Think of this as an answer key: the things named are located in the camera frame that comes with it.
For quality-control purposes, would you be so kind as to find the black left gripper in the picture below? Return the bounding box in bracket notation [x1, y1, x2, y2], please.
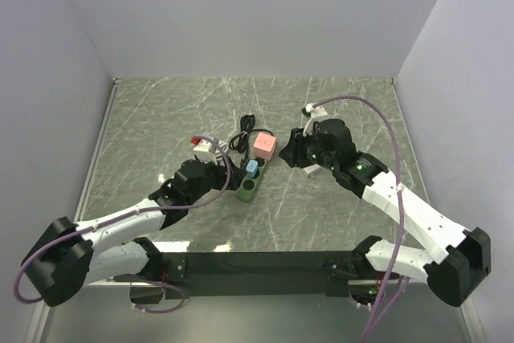
[186, 154, 247, 206]

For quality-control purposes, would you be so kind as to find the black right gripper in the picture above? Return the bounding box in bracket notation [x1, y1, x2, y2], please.
[278, 125, 337, 171]

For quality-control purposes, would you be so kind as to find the small white charger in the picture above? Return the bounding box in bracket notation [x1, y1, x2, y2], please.
[301, 165, 321, 178]

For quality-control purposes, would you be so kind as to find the green power strip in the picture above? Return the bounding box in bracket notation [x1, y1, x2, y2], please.
[236, 157, 267, 203]

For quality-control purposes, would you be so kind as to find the blue charger plug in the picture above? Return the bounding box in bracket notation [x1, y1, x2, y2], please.
[245, 159, 259, 178]

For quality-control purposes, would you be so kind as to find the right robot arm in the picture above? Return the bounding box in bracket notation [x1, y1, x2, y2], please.
[279, 119, 491, 307]

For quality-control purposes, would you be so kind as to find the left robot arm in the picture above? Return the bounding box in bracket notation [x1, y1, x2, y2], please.
[19, 159, 246, 307]

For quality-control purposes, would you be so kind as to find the pink cube socket adapter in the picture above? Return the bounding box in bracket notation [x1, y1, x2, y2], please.
[253, 132, 276, 161]

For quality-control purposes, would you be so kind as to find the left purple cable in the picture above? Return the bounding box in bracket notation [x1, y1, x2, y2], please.
[14, 136, 232, 314]

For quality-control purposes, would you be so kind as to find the purple cable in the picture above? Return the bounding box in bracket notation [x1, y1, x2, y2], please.
[14, 136, 232, 314]
[312, 95, 410, 343]

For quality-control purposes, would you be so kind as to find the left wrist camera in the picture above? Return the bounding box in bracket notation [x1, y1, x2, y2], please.
[190, 136, 217, 162]

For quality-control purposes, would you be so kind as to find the black power cord with plug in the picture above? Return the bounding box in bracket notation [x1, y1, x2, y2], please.
[228, 114, 278, 169]

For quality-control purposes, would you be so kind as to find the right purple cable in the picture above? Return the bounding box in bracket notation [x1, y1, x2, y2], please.
[312, 95, 410, 343]

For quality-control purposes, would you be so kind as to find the aluminium rail frame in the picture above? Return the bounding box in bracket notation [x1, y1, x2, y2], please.
[23, 77, 122, 343]

